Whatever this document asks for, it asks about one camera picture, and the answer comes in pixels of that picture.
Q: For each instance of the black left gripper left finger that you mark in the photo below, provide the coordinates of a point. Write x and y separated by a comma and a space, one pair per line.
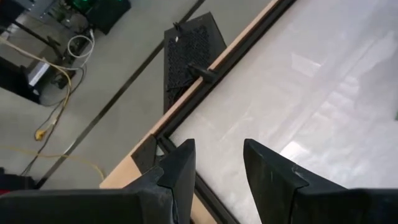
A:
174, 186

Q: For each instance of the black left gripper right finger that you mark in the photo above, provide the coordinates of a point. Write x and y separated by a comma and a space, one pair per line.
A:
270, 186

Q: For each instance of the black clamp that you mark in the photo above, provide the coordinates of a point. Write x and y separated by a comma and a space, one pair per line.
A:
203, 73

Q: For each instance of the black perforated computer case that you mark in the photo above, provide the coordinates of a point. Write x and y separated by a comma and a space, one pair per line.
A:
192, 46

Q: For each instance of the black computer with green lights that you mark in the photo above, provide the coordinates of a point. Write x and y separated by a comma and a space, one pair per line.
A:
105, 12

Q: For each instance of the black box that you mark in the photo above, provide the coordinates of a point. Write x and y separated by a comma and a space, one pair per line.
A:
14, 81

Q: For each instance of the black corner bracket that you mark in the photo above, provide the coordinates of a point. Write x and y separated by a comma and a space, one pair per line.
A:
144, 154

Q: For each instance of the black table edge rail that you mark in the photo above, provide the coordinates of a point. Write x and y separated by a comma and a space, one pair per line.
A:
236, 53

